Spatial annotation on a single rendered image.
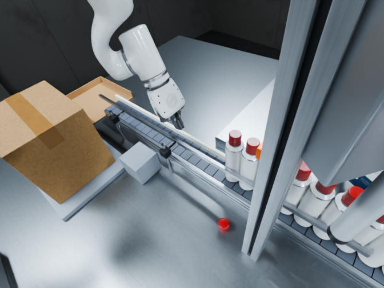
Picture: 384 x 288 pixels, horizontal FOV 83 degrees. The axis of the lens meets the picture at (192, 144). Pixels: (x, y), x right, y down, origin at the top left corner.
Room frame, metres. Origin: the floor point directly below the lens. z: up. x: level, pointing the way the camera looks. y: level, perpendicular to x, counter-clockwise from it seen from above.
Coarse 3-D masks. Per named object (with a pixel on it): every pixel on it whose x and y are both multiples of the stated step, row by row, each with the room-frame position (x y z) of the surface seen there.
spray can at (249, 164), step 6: (252, 138) 0.36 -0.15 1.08; (246, 144) 0.35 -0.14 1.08; (252, 144) 0.34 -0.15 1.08; (258, 144) 0.34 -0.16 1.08; (246, 150) 0.34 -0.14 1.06; (252, 150) 0.33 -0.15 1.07; (246, 156) 0.34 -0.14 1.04; (252, 156) 0.33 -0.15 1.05; (246, 162) 0.33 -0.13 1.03; (252, 162) 0.32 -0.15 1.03; (258, 162) 0.33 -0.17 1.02; (246, 168) 0.33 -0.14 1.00; (252, 168) 0.32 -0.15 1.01; (240, 174) 0.35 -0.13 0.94; (246, 174) 0.33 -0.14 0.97; (252, 174) 0.32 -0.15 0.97; (252, 180) 0.32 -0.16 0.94; (240, 186) 0.34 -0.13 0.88; (246, 186) 0.32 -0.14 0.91
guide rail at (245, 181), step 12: (120, 108) 0.76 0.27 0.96; (144, 120) 0.65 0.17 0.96; (180, 144) 0.50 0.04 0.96; (204, 156) 0.42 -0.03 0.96; (228, 168) 0.36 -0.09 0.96; (240, 180) 0.32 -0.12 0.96; (288, 204) 0.22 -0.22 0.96; (300, 216) 0.19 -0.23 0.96; (324, 228) 0.15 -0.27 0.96; (360, 252) 0.10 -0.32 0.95
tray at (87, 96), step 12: (96, 84) 1.20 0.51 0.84; (108, 84) 1.18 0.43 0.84; (72, 96) 1.10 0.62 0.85; (84, 96) 1.10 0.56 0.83; (96, 96) 1.08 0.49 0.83; (108, 96) 1.06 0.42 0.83; (120, 96) 1.04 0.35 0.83; (132, 96) 1.01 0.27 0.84; (84, 108) 0.99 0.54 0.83; (96, 108) 0.97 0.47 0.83; (96, 120) 0.87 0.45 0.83
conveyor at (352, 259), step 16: (144, 128) 0.70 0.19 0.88; (160, 128) 0.68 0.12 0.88; (192, 144) 0.56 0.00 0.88; (192, 160) 0.48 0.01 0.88; (224, 160) 0.46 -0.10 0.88; (224, 176) 0.39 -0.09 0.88; (240, 192) 0.32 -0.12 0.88; (288, 224) 0.20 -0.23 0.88; (320, 240) 0.15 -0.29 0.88; (352, 256) 0.10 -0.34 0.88; (368, 272) 0.07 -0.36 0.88
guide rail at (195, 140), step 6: (126, 102) 0.86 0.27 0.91; (138, 108) 0.79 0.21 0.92; (150, 114) 0.74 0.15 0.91; (156, 120) 0.71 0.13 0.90; (168, 126) 0.65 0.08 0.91; (180, 132) 0.60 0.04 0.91; (192, 138) 0.55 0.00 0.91; (198, 144) 0.53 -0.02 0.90; (204, 144) 0.52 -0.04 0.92; (210, 150) 0.49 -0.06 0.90; (216, 150) 0.48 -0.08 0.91; (222, 156) 0.45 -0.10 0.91
